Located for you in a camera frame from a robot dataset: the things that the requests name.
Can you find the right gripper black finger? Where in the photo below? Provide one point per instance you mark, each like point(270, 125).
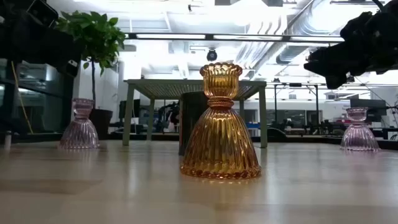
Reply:
point(317, 63)

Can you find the amber glass candle holder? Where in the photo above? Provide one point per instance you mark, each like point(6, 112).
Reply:
point(220, 140)

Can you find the grey cabinet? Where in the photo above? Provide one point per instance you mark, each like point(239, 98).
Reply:
point(37, 102)

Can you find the black aluminium table frame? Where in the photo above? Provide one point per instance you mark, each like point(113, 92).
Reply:
point(311, 139)

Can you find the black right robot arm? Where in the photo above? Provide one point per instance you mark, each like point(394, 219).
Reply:
point(385, 31)

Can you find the black computer monitor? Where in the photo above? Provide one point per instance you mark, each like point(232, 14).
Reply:
point(129, 109)
point(368, 107)

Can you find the green perforated metal shelf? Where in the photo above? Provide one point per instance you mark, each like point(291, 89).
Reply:
point(155, 87)

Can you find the pink glass candle holder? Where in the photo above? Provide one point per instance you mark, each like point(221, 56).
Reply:
point(79, 133)
point(359, 137)

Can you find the green leafy plant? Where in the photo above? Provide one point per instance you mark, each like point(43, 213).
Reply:
point(93, 37)

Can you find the black round ceiling fixture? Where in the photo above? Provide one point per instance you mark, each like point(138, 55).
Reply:
point(212, 55)

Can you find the background black robot arm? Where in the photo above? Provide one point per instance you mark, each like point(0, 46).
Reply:
point(168, 116)

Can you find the black metal frame stand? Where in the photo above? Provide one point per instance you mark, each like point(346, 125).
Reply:
point(275, 102)

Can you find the black plant pot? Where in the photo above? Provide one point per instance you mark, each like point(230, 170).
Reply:
point(103, 123)

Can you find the long ceiling light bar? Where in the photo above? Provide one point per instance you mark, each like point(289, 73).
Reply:
point(171, 36)

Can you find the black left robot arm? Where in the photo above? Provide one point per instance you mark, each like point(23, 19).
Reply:
point(12, 31)

